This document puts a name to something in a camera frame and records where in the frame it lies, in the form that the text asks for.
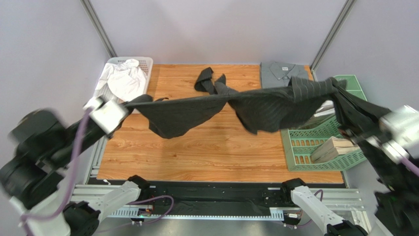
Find dark pinstriped long sleeve shirt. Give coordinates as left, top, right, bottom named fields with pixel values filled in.
left=124, top=68, right=390, bottom=139

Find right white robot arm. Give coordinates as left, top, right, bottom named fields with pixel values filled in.
left=281, top=144, right=419, bottom=236

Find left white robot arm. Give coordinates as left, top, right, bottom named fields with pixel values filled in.
left=0, top=110, right=150, bottom=236

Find folded grey shirt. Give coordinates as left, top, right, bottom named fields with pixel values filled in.
left=260, top=61, right=310, bottom=89

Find white plastic laundry basket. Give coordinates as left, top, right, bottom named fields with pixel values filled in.
left=93, top=57, right=153, bottom=103

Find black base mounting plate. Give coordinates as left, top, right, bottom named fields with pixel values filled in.
left=88, top=178, right=346, bottom=217

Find white shirt in basket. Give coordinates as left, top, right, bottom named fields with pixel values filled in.
left=95, top=59, right=147, bottom=102

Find green plastic file rack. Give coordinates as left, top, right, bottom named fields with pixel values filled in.
left=280, top=75, right=369, bottom=172

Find white papers in rack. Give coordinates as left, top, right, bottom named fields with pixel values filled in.
left=314, top=100, right=335, bottom=117

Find brown book in rack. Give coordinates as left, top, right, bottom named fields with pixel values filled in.
left=311, top=136, right=359, bottom=164

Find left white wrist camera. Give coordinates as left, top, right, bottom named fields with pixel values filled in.
left=83, top=96, right=129, bottom=135

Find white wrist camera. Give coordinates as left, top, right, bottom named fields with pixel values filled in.
left=83, top=96, right=129, bottom=135
left=366, top=105, right=419, bottom=169

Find right corner aluminium post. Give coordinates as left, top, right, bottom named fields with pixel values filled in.
left=310, top=0, right=357, bottom=73

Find corner aluminium post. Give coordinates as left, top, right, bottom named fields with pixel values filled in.
left=310, top=0, right=357, bottom=73
left=80, top=0, right=117, bottom=58

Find aluminium frame rail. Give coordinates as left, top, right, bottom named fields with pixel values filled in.
left=73, top=134, right=370, bottom=230

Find left corner aluminium post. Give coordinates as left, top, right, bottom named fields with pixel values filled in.
left=80, top=0, right=117, bottom=58

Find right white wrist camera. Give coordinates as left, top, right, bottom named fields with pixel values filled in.
left=366, top=105, right=419, bottom=169

